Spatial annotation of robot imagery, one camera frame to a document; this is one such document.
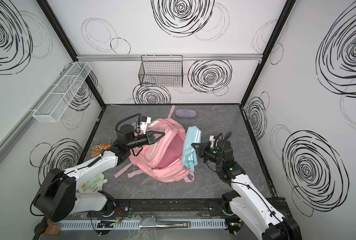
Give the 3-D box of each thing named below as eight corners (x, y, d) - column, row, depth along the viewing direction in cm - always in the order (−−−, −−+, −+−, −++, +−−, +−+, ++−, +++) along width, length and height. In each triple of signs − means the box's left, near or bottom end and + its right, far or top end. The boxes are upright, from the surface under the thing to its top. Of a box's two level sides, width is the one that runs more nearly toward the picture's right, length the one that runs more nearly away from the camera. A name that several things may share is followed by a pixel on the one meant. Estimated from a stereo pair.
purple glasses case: (175, 117, 114) (175, 115, 112) (175, 111, 118) (175, 109, 116) (196, 117, 114) (196, 115, 112) (196, 111, 118) (196, 109, 116)
